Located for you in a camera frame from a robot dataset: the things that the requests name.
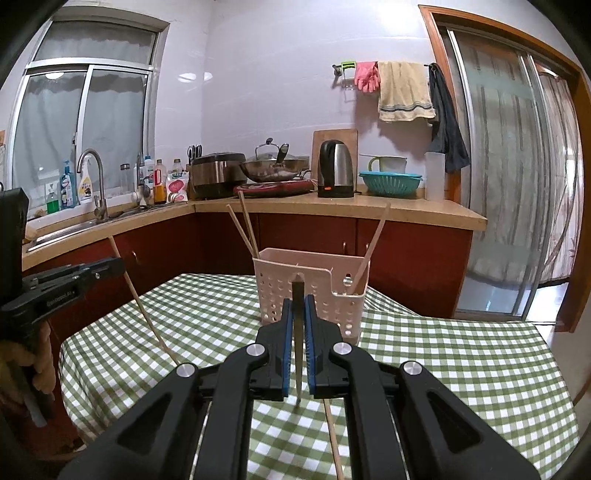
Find chrome sink faucet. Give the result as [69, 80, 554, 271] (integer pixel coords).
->
[76, 148, 110, 222]

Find dark rice cooker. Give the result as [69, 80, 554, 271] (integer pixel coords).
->
[189, 152, 247, 200]

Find black and steel kettle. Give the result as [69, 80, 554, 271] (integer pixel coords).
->
[317, 139, 356, 199]

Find green checkered tablecloth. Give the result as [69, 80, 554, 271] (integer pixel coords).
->
[59, 273, 581, 480]

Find red induction cooker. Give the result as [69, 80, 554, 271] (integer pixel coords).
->
[233, 179, 320, 197]

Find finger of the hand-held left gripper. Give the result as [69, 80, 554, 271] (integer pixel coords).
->
[22, 257, 125, 289]

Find pink perforated plastic basket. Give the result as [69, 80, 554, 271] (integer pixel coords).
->
[252, 247, 370, 345]

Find pink rubber gloves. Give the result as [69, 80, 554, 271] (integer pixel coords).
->
[354, 61, 380, 93]

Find wooden cutting board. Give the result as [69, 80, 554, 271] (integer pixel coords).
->
[311, 128, 359, 186]

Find blue dish soap bottle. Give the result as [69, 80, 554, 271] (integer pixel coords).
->
[59, 160, 76, 209]

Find dark grey hanging cloth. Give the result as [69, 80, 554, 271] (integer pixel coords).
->
[429, 63, 471, 174]

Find sheer curtain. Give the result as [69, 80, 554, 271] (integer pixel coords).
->
[457, 39, 580, 284]

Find beige striped towel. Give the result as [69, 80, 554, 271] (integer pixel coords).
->
[377, 60, 437, 123]

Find teal plastic colander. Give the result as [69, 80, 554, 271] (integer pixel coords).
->
[358, 170, 424, 197]

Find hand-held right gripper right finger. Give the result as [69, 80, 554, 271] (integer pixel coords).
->
[304, 293, 542, 480]

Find person's left hand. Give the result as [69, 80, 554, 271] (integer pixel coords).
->
[0, 320, 59, 407]

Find red and white bag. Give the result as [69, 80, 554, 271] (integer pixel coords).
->
[165, 171, 190, 204]

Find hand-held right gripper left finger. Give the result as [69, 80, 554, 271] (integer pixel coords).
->
[58, 295, 294, 480]

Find sliding glass window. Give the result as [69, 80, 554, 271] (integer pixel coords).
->
[4, 7, 170, 219]

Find translucent plastic container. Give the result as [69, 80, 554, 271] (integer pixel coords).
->
[424, 151, 447, 202]

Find wooden framed sliding glass door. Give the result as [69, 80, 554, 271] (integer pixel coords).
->
[419, 4, 591, 334]

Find orange oil bottle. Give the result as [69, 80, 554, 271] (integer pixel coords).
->
[153, 159, 168, 205]

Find white spray bottle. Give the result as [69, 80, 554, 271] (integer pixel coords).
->
[77, 165, 93, 204]

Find small chrome tap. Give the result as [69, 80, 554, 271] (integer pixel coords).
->
[135, 152, 153, 206]

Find steel wok with lid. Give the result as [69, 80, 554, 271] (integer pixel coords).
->
[238, 137, 311, 184]

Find knife block with scissors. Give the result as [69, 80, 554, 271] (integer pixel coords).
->
[185, 143, 204, 177]

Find metal towel rack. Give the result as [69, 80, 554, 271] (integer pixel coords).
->
[331, 60, 438, 89]

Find stainless steel sink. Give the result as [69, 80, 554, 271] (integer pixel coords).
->
[25, 207, 155, 253]

